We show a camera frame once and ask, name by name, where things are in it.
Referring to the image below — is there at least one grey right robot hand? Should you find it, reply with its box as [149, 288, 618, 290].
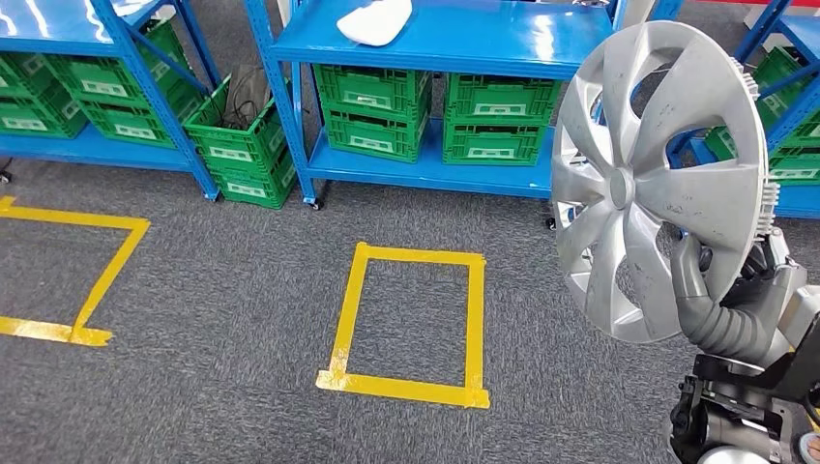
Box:
[669, 227, 808, 370]

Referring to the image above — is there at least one silver plastic hubcap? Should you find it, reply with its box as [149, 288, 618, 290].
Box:
[550, 20, 780, 345]

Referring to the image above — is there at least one blue metal shelf rack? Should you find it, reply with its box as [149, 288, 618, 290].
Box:
[243, 0, 820, 232]
[665, 0, 820, 221]
[0, 0, 221, 202]

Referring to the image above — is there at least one white plastic panel part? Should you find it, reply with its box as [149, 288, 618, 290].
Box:
[336, 0, 414, 48]

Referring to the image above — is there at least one white desk panel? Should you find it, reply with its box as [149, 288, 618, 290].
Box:
[616, 0, 656, 30]

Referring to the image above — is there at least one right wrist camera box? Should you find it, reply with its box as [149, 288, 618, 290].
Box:
[768, 284, 820, 398]

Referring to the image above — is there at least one black cable bundle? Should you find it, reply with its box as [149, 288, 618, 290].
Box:
[223, 83, 271, 130]

